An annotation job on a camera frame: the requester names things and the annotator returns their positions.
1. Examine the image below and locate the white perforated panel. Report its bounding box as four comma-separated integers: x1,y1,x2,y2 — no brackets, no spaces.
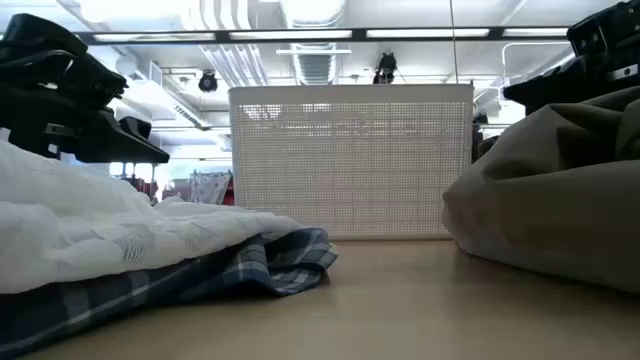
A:
228,83,475,240

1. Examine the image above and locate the blue plaid shirt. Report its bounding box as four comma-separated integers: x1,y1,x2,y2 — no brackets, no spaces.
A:
0,227,339,359

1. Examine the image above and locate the white patterned cloth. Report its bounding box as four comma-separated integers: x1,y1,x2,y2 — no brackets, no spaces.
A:
188,169,234,205

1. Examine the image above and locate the black ceiling spotlight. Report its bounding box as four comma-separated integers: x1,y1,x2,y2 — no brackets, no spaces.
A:
197,69,219,94

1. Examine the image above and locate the khaki grey garment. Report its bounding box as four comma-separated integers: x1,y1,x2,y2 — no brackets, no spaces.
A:
442,85,640,294

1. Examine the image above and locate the black hanging camera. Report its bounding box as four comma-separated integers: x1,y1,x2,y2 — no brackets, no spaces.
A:
372,52,399,85

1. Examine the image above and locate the red black portable box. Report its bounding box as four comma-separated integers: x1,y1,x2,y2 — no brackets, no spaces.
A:
221,174,236,206

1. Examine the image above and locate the white sheer garment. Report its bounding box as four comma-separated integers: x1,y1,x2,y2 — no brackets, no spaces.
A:
0,139,321,295

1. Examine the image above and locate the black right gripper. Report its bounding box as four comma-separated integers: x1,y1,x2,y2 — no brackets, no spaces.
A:
502,0,640,116

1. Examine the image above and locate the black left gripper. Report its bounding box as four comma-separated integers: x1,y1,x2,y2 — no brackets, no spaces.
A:
0,12,171,164

